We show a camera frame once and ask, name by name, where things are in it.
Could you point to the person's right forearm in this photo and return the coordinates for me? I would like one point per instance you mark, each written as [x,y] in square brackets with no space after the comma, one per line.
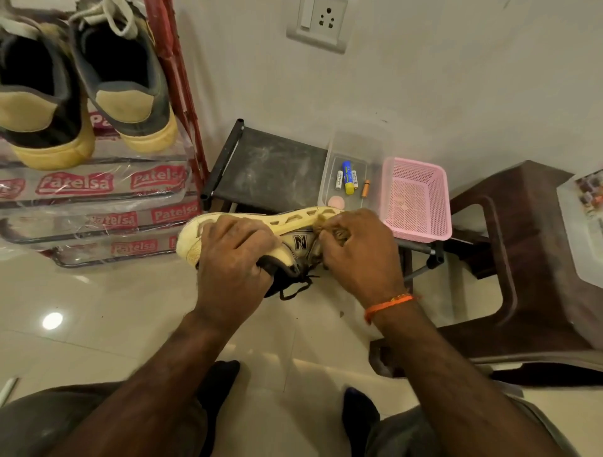
[447,386]

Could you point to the person's left hand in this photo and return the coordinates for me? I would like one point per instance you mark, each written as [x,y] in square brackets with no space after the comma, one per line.
[231,273]

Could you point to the pink plastic basket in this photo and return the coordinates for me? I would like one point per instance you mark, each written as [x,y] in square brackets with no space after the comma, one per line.
[417,197]

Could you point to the white battery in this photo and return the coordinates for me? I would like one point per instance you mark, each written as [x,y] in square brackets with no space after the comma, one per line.
[339,180]
[355,179]

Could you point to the person's right fingers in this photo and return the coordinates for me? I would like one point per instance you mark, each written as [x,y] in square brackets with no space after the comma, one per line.
[337,245]

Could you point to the person's left forearm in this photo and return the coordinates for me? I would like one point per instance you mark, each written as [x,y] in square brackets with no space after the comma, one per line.
[155,395]

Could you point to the blue and yellow battery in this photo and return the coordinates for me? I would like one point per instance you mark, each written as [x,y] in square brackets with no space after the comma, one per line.
[347,178]

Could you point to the brown plastic chair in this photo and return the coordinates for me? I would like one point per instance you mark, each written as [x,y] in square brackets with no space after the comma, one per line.
[527,263]

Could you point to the white stick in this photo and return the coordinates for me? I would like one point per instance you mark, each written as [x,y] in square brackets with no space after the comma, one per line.
[8,390]

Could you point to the white wall socket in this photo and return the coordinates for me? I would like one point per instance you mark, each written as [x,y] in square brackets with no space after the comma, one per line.
[318,23]

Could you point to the person's left leg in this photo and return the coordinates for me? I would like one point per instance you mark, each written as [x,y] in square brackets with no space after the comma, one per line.
[42,423]

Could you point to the black folding stool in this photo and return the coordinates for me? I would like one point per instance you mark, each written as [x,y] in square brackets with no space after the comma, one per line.
[273,169]

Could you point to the clear plastic container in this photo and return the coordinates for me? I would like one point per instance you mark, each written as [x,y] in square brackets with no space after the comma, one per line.
[358,146]

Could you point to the clear plastic storage box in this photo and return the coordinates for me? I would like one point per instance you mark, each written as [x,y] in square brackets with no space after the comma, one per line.
[582,226]

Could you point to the person's leg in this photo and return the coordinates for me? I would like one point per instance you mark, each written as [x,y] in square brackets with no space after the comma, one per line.
[42,423]
[400,435]

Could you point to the person's right leg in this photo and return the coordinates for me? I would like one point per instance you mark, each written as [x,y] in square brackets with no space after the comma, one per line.
[400,435]

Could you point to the small orange cylinder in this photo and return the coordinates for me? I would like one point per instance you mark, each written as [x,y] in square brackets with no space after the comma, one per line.
[366,188]

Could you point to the person's left fingers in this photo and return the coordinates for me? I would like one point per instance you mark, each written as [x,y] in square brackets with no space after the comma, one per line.
[235,230]

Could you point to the brown cleaning cloth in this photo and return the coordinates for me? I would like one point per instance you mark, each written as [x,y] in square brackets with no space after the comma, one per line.
[335,231]

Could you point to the red plastic-wrapped shoe rack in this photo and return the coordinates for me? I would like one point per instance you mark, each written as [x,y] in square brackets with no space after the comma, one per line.
[117,197]

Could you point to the pink round eraser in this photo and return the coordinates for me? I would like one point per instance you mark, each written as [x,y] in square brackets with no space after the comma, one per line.
[336,202]

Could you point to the black sock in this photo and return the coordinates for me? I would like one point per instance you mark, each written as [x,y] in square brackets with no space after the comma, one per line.
[359,414]
[221,386]

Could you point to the person's right hand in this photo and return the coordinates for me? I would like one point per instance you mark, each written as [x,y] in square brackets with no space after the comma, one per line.
[367,259]

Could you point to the cream and black sneaker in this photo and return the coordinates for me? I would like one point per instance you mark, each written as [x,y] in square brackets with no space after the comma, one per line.
[294,242]

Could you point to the grey and tan sneaker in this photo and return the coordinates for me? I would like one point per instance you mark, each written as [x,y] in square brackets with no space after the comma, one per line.
[37,94]
[125,80]

